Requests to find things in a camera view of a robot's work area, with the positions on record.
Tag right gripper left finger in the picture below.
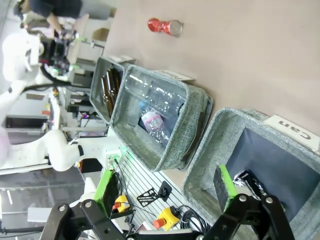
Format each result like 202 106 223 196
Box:
43 168 131 240

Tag yellow emergency stop button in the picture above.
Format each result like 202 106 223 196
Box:
114 194 131 212
152 206 180 230

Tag black cable bundle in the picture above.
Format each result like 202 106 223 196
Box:
178 205 213 235

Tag grey fabric basket labelled Can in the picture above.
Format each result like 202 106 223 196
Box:
181 107 320 240

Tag brown glass bottle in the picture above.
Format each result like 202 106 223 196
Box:
100 70 113 105
109 68 122 113

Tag clear bottle pink label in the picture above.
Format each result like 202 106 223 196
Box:
138 101 172 148

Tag black corrugated cable hose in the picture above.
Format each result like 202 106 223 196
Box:
23 63 73 91

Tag crushed black can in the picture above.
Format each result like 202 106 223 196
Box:
232 169 270 201

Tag large clear plastic bottle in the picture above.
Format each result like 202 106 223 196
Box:
123 72 187 118

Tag white sign reading Bottle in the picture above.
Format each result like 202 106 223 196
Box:
108 54 137 65

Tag white control box green lights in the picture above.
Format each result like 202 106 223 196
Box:
106 147 127 171

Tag person in dark shirt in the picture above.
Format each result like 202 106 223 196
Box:
13 0 90 36

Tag grey fabric basket labelled Plastic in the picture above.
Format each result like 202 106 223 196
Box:
109 65 215 173

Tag crushed red can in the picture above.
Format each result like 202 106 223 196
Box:
147 17 185 38

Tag white sign reading Plastic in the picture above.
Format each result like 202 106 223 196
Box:
153 69 197 82

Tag black metal bracket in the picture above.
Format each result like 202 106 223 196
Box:
136 188 161 207

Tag black square mount plate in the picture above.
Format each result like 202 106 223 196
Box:
158 181 173 201

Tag grey fabric basket labelled Bottle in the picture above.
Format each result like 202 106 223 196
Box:
89 56 126 123

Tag cardboard box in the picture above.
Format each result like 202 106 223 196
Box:
91 27 111 50

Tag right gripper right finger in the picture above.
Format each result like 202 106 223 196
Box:
202 164 296 240

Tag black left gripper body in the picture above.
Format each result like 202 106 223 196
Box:
48 39 72 75

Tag white sign reading Can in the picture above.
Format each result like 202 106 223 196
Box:
263 114 320 152

